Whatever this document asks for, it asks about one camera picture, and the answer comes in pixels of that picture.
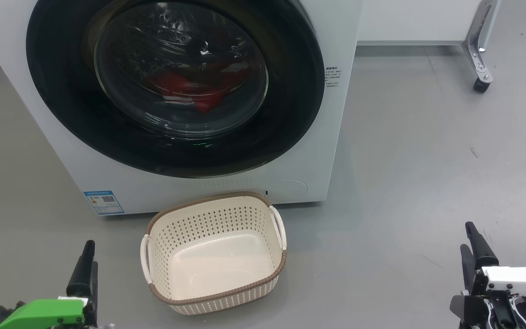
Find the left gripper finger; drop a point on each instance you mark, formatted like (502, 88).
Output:
(94, 292)
(82, 278)

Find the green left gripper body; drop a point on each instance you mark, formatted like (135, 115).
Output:
(48, 313)

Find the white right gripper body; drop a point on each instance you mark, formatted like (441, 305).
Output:
(514, 281)

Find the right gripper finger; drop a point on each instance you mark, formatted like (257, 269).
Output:
(467, 269)
(480, 251)

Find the black round glass washer door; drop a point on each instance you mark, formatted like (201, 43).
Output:
(62, 91)

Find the red white-trimmed garment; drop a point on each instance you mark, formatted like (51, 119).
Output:
(176, 87)

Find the cream perforated laundry basket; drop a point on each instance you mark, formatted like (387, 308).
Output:
(217, 260)

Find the white front-load washing machine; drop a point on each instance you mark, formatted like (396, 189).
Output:
(290, 183)

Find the blue energy label sticker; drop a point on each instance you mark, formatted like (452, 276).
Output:
(104, 203)

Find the black caster wheel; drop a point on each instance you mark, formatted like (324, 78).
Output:
(481, 85)

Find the white partition panel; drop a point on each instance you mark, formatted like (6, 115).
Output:
(409, 20)

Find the metal partition foot bracket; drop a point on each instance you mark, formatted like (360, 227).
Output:
(476, 45)

